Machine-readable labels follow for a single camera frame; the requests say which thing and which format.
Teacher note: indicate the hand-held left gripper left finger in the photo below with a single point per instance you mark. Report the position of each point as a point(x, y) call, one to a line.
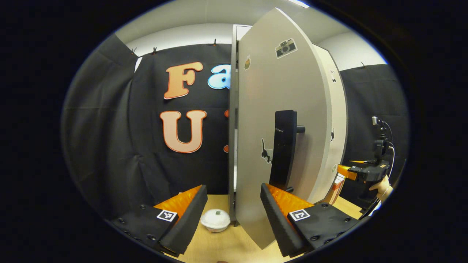
point(188, 219)

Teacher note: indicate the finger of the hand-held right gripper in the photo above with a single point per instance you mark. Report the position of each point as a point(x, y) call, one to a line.
point(345, 172)
point(360, 162)

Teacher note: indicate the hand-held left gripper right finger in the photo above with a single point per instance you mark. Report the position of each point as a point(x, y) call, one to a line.
point(279, 223)

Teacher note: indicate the white shoe cabinet door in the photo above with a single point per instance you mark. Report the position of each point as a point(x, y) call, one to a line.
point(336, 109)
point(270, 91)

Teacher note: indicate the white shoe cabinet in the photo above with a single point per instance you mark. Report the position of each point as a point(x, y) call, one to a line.
point(232, 109)

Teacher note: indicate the white lidded bowl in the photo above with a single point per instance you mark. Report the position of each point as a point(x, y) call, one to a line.
point(215, 220)

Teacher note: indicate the black backdrop cloth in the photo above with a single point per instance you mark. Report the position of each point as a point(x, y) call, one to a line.
point(109, 128)
point(365, 95)

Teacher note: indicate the ceiling light panel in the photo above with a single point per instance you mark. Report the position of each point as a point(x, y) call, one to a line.
point(299, 3)

